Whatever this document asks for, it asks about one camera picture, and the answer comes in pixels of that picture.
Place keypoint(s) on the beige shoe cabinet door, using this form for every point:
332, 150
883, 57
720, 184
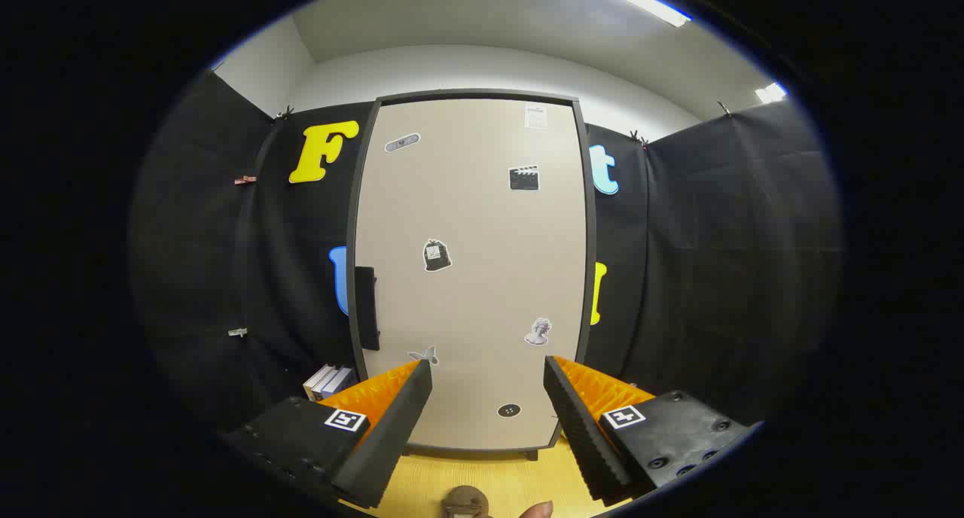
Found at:
474, 292

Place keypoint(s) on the brown fuzzy slipper shoe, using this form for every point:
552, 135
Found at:
465, 501

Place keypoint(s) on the long ceiling light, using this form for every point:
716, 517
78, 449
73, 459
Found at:
633, 0

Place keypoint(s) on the white cover book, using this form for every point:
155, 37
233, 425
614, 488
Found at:
316, 384

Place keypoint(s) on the small ceiling light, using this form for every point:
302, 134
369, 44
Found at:
770, 92

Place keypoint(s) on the black backdrop cloth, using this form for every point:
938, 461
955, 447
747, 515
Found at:
723, 277

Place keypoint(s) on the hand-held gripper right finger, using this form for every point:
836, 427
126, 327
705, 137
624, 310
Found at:
584, 435

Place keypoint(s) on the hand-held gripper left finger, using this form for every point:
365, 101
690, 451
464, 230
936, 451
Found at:
392, 435

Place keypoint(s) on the dark grey shoe cabinet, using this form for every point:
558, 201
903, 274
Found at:
590, 277

